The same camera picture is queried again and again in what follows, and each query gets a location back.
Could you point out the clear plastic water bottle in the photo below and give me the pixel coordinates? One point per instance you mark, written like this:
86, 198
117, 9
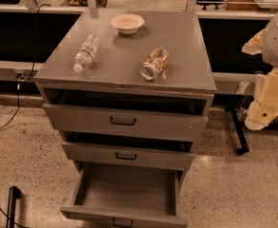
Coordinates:
86, 54

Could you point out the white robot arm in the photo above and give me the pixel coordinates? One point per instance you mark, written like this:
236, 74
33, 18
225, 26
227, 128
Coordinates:
270, 43

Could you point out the middle grey drawer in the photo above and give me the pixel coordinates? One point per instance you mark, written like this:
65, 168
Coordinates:
143, 157

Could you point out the bottom grey open drawer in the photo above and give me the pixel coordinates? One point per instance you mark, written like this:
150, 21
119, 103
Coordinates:
126, 196

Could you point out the top grey drawer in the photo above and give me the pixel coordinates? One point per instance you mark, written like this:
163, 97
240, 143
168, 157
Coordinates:
132, 123

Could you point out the black floor stand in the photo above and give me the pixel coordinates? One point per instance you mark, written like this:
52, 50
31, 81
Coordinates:
14, 195

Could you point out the white paper bowl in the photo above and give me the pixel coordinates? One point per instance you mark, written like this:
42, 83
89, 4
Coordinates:
127, 23

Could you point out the orange soda can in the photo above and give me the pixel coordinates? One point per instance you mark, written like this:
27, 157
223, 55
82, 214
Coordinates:
154, 64

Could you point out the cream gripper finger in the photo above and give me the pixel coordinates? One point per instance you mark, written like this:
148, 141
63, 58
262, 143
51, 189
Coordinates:
264, 107
255, 44

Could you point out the grey metal drawer cabinet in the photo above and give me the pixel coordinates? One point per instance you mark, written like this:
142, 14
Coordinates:
185, 86

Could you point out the black wheeled table leg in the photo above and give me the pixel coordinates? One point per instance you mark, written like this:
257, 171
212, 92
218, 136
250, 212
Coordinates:
244, 148

